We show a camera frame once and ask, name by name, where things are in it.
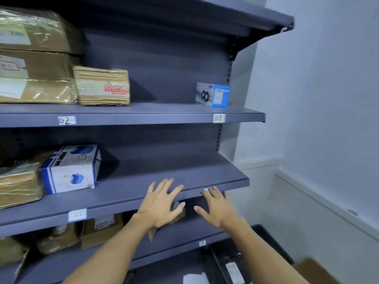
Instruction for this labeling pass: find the person's left hand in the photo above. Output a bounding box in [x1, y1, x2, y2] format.
[138, 178, 186, 229]

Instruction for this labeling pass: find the person's right hand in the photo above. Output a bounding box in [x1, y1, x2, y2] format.
[194, 186, 237, 230]

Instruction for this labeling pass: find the person's left forearm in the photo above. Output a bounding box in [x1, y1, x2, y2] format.
[62, 214, 159, 284]

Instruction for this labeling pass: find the person's right forearm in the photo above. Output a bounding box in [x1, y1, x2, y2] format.
[220, 217, 311, 284]

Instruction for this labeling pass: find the black plastic bin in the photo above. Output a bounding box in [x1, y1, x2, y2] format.
[206, 224, 295, 284]

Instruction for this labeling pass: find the cardboard box white label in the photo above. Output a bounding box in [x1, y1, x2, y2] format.
[80, 213, 124, 250]

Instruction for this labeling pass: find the white paper sheet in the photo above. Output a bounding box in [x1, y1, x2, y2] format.
[183, 272, 210, 284]

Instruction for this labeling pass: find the white box blue print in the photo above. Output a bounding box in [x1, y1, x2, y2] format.
[40, 144, 102, 195]

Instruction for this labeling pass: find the small blue white box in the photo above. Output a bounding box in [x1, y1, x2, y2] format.
[195, 82, 231, 107]

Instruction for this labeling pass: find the brown wrapped parcel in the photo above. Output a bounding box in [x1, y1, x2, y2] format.
[36, 222, 81, 256]
[0, 236, 32, 268]

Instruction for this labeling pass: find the small cardboard box red print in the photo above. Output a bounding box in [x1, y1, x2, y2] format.
[73, 66, 130, 106]

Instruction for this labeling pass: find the open brown cardboard box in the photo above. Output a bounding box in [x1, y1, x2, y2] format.
[293, 257, 341, 284]

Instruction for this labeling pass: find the dark grey metal shelving unit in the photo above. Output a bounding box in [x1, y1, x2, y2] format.
[0, 0, 295, 284]

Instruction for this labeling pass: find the taped brown parcel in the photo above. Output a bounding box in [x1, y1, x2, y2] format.
[0, 162, 45, 210]

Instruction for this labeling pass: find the large cardboard box red stamp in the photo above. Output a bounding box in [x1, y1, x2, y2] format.
[0, 49, 81, 105]

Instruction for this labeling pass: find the large taped cardboard box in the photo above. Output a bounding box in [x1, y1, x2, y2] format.
[0, 7, 84, 55]

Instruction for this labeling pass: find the white wall cable duct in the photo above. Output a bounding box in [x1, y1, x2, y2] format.
[275, 169, 379, 241]

